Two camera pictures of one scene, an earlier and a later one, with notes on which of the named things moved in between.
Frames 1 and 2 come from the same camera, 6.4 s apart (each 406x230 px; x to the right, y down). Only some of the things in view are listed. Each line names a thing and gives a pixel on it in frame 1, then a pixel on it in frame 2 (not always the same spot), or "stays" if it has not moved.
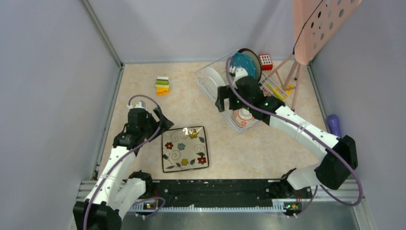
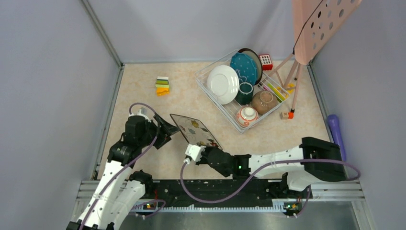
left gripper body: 150,128 to 165,132
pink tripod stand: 285,86 stays
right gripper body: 226,92 to 204,160
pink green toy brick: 269,89 stays
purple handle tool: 333,123 stays
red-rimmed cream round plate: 255,62 stays
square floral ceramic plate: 184,148 to 194,132
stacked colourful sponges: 162,85 stays
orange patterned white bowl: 243,117 stays
